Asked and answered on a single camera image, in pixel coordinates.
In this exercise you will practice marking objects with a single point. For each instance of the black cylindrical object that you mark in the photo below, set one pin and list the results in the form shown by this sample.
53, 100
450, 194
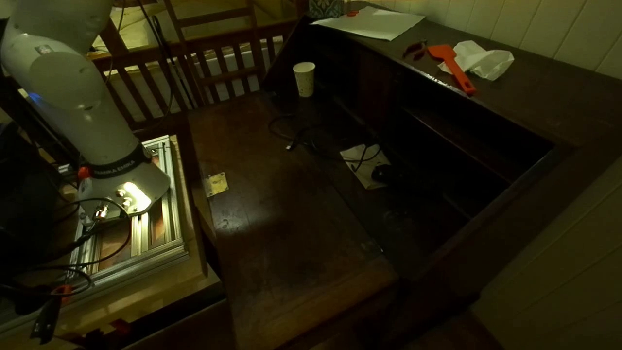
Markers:
384, 174

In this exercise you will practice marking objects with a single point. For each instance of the white paper sheet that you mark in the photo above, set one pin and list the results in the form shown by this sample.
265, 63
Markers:
372, 24

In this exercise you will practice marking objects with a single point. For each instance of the aluminium frame mount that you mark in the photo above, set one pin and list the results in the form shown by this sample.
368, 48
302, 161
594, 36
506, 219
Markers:
158, 227

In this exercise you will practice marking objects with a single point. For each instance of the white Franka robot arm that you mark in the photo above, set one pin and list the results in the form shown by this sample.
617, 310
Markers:
65, 91

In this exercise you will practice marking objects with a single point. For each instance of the dark red small tool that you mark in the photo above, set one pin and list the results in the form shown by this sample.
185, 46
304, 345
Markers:
413, 50

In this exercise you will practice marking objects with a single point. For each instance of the orange plastic scraper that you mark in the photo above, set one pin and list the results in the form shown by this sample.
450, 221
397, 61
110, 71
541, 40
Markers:
454, 65

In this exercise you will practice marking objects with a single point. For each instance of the dark wooden chair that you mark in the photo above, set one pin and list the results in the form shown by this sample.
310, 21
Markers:
195, 59

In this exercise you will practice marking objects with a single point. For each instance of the small red object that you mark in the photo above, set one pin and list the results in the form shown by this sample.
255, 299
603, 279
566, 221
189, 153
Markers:
352, 11

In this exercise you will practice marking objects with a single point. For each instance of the dark wooden desk hutch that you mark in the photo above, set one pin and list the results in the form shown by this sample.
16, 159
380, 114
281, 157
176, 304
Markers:
518, 129

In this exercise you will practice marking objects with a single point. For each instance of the yellow sticky note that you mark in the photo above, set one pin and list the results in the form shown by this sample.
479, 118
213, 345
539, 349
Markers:
216, 184

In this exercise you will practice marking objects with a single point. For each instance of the white paper cup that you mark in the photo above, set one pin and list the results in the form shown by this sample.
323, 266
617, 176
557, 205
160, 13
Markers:
304, 79

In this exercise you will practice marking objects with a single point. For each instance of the crumpled white tissue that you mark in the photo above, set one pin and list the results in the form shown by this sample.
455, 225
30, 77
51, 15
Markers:
483, 59

